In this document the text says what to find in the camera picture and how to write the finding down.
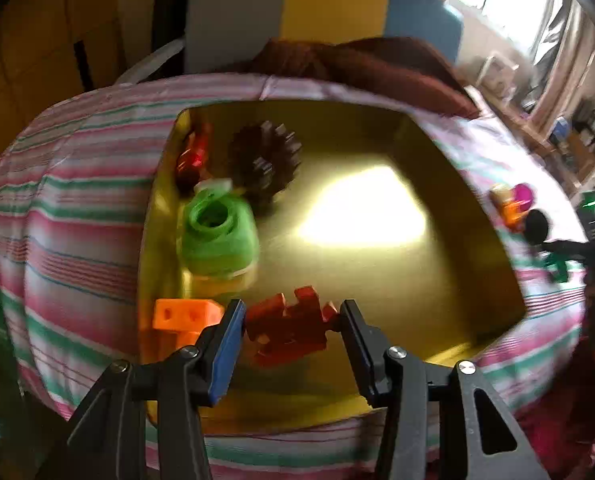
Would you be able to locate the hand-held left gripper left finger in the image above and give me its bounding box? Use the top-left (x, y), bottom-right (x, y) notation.
top-left (38, 299), bottom-right (247, 480)

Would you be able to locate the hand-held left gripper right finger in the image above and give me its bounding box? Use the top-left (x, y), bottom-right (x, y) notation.
top-left (338, 299), bottom-right (551, 480)

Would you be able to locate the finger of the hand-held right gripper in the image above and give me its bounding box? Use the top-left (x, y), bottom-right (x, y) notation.
top-left (542, 240), bottom-right (595, 273)

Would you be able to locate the teal green toy piece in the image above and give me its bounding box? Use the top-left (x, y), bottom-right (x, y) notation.
top-left (542, 252), bottom-right (571, 283)

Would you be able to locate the black round toy piece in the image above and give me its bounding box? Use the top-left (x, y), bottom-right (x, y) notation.
top-left (522, 209), bottom-right (551, 246)

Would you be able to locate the orange toy block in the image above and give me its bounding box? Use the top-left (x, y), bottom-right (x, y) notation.
top-left (500, 200), bottom-right (528, 231)
top-left (152, 297), bottom-right (226, 348)

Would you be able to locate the gold tin box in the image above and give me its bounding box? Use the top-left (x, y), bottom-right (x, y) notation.
top-left (138, 100), bottom-right (528, 436)

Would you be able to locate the red puzzle piece toy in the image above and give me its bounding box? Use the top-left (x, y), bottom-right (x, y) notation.
top-left (245, 286), bottom-right (341, 368)

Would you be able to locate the magenta toy cup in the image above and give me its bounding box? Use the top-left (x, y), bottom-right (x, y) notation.
top-left (510, 183), bottom-right (535, 211)

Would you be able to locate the lime green toy piece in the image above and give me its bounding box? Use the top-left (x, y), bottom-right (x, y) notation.
top-left (180, 180), bottom-right (258, 278)

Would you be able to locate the dark toy gear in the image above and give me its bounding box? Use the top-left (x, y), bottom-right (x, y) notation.
top-left (228, 121), bottom-right (302, 211)

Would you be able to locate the red shiny toy piece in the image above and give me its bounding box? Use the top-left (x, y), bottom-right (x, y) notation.
top-left (175, 122), bottom-right (213, 193)

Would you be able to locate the red cloth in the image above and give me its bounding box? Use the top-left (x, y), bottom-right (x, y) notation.
top-left (517, 330), bottom-right (595, 480)

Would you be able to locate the patterned curtain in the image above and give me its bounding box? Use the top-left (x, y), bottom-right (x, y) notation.
top-left (532, 35), bottom-right (595, 126)

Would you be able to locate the grey hanging cloth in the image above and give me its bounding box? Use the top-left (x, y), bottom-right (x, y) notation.
top-left (527, 0), bottom-right (585, 116)

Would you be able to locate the striped bed quilt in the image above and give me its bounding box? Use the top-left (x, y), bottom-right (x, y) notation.
top-left (0, 72), bottom-right (595, 480)

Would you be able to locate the brown blanket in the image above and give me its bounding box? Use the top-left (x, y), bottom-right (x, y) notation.
top-left (250, 35), bottom-right (481, 118)

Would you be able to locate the grey yellow blue headboard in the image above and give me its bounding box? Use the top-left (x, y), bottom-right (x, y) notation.
top-left (185, 0), bottom-right (464, 73)

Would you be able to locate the wooden wardrobe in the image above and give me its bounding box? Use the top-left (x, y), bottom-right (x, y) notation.
top-left (0, 0), bottom-right (158, 171)

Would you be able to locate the white bed rail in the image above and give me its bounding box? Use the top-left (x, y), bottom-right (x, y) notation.
top-left (115, 37), bottom-right (186, 83)

